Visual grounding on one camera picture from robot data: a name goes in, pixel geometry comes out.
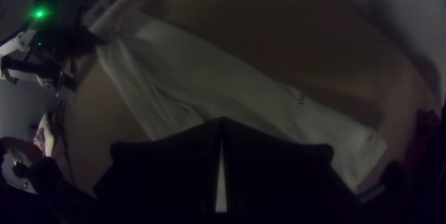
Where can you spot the pile of folded clothes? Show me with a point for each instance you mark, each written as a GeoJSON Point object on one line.
{"type": "Point", "coordinates": [425, 137]}

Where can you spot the person's hand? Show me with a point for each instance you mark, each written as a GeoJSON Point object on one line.
{"type": "Point", "coordinates": [45, 135]}

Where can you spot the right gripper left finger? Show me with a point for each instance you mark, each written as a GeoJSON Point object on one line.
{"type": "Point", "coordinates": [167, 175]}

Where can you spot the white t-shirt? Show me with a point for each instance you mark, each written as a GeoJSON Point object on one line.
{"type": "Point", "coordinates": [209, 84]}

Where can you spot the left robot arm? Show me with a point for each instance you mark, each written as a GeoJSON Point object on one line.
{"type": "Point", "coordinates": [21, 41]}

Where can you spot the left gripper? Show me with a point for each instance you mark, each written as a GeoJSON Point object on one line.
{"type": "Point", "coordinates": [69, 42]}

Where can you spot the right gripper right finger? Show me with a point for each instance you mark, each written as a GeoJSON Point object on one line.
{"type": "Point", "coordinates": [278, 178]}

